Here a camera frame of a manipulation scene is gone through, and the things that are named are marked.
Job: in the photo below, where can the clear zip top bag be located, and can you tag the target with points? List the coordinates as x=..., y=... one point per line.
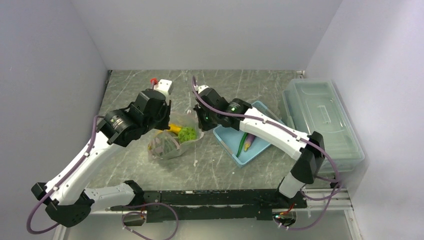
x=188, y=118

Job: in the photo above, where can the aluminium frame rail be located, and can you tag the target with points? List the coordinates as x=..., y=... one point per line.
x=287, y=218

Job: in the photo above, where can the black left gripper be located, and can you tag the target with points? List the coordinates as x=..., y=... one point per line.
x=164, y=124

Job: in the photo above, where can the green lime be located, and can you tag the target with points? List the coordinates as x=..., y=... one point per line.
x=187, y=134

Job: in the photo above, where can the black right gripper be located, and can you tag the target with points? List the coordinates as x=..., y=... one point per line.
x=204, y=126

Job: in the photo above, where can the blue plastic basket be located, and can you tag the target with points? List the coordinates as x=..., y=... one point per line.
x=233, y=143

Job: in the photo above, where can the green chili pepper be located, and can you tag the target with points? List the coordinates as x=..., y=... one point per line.
x=241, y=144

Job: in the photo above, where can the clear plastic storage box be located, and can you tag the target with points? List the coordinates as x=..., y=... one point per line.
x=313, y=105

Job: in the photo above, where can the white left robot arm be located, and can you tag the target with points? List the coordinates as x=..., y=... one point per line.
x=68, y=200

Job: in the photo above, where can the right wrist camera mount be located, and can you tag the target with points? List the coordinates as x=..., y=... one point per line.
x=201, y=89

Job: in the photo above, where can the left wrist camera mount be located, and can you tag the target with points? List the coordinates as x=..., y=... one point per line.
x=163, y=86

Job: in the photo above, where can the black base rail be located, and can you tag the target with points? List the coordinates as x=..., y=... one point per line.
x=166, y=205

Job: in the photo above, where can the purple eggplant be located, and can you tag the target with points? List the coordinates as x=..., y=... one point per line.
x=248, y=142

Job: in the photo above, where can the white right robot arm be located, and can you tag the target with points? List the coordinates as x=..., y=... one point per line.
x=306, y=149

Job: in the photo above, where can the green netted melon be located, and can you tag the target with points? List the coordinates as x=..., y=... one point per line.
x=164, y=145

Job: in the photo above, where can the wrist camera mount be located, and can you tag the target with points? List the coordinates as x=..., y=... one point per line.
x=201, y=89
x=163, y=86

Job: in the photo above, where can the yellow banana bunch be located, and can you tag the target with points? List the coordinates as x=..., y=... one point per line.
x=174, y=128

